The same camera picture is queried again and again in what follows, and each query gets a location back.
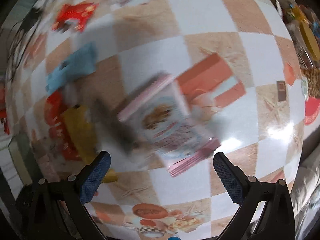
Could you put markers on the checkered tablecloth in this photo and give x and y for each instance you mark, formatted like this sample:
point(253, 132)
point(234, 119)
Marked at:
point(200, 12)

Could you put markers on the blue snack packet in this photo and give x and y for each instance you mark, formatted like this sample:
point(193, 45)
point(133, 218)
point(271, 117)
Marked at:
point(72, 67)

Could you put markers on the red printed snack packet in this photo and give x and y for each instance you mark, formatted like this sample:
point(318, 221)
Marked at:
point(75, 15)

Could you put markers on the pink white cookie packet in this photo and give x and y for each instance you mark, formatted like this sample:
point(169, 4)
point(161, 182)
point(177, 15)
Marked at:
point(165, 120)

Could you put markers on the yellow snack packet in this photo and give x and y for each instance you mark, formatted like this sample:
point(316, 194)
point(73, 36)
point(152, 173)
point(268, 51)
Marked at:
point(80, 135)

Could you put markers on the yellow box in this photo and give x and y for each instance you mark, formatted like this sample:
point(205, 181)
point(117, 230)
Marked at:
point(308, 37)

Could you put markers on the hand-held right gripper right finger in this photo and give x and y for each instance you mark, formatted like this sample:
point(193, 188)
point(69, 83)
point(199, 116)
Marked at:
point(228, 180)

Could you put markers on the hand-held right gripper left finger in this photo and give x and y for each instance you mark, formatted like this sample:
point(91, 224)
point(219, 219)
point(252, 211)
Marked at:
point(96, 177)

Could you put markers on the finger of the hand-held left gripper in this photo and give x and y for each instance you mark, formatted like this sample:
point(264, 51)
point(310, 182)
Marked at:
point(117, 127)

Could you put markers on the long red snack packet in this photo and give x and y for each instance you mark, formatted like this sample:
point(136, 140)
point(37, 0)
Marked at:
point(53, 112)

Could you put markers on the bag of nuts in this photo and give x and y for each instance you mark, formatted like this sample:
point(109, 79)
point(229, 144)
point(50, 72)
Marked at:
point(312, 80)

